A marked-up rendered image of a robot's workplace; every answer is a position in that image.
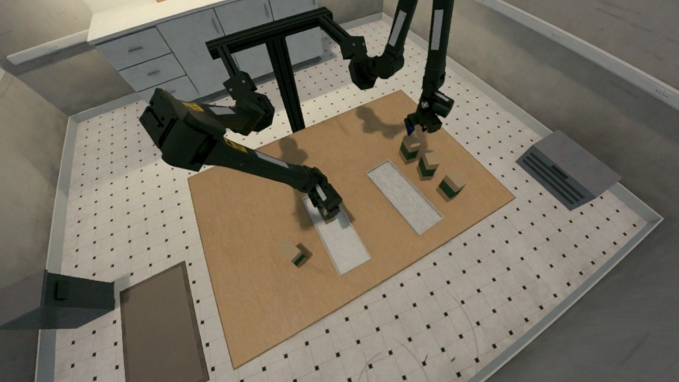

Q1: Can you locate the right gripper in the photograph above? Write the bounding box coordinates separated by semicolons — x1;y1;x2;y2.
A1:
308;192;323;209

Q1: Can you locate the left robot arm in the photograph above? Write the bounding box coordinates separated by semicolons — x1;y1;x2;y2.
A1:
354;0;454;133

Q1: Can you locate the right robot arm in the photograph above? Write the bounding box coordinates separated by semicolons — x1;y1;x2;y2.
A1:
139;88;342;217

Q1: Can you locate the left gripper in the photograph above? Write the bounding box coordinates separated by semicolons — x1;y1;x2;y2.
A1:
404;106;430;136

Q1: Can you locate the tan box with dark green band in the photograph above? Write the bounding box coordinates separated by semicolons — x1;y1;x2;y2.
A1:
318;207;335;225
399;133;420;165
416;150;440;181
277;238;306;268
436;170;467;202

